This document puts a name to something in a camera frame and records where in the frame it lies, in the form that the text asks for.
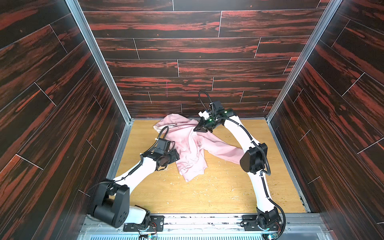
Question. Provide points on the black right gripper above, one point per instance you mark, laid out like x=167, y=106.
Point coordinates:
x=202, y=125

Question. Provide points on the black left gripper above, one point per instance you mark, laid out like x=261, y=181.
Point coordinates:
x=169, y=156

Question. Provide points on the pink zip-up jacket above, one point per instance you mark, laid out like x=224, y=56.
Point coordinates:
x=191, y=145

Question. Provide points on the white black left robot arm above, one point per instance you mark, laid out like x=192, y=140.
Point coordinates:
x=110, y=203

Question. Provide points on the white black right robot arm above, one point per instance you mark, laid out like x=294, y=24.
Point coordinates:
x=270, y=216

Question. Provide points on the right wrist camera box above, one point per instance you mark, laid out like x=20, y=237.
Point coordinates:
x=215, y=108

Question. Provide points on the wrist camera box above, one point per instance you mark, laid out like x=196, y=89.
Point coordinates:
x=215, y=108
x=163, y=145

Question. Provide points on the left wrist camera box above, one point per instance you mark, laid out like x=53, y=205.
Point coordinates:
x=163, y=145

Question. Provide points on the aluminium frame rail right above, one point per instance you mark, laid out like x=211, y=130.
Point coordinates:
x=318, y=31

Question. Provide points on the aluminium frame rail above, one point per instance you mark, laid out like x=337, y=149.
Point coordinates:
x=318, y=31
x=86, y=31

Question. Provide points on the aluminium frame rail left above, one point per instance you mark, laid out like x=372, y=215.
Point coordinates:
x=86, y=31

